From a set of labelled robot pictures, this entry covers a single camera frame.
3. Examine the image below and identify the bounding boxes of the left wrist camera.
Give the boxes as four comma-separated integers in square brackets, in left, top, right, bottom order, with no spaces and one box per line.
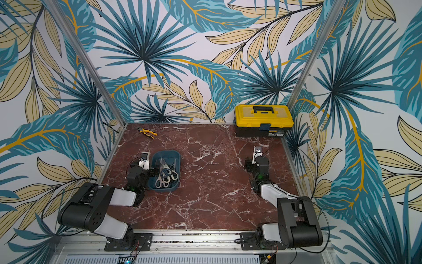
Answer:
[138,152,150,171]

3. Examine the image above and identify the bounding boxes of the blue handled scissors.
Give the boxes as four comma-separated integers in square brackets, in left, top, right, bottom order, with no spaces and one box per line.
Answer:
[163,160,179,181]

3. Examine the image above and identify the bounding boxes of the white handled scissors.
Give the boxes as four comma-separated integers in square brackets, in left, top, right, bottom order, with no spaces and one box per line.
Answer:
[155,158,171,189]

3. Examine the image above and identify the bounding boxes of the yellow black plastic toolbox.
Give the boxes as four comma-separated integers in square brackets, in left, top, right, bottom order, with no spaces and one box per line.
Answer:
[235,104,294,138]

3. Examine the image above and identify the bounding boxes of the yellow handled pliers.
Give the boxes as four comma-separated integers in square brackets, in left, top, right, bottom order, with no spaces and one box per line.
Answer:
[136,127,158,139]

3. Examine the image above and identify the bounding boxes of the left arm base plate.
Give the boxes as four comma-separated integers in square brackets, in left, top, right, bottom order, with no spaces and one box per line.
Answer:
[104,233,153,252]

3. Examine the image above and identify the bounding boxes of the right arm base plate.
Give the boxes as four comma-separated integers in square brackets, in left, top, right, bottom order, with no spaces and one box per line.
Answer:
[234,232,286,251]

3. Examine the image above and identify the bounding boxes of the aluminium mounting rail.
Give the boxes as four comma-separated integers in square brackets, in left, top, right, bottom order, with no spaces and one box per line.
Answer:
[50,229,340,264]

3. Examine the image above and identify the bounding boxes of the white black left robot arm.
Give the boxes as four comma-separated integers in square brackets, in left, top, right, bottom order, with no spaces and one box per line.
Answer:
[57,166,158,240]

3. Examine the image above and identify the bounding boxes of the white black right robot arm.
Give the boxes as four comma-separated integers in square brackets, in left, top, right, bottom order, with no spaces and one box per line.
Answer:
[244,156,323,248]

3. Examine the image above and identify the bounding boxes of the teal plastic storage box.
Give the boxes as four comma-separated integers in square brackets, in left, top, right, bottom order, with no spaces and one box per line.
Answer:
[147,150,181,192]

